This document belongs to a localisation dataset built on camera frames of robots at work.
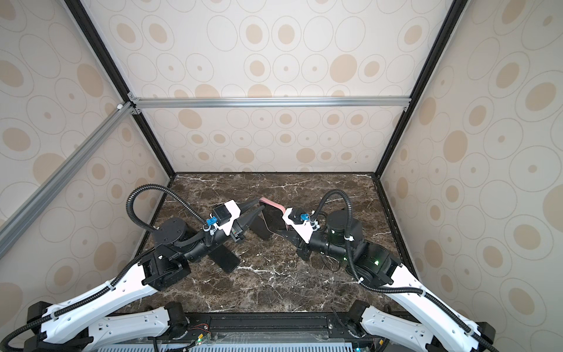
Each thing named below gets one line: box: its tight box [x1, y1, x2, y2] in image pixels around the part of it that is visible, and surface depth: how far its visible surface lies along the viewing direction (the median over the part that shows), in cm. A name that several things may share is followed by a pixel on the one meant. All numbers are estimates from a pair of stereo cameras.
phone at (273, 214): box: [258, 197, 289, 234], surface depth 52 cm
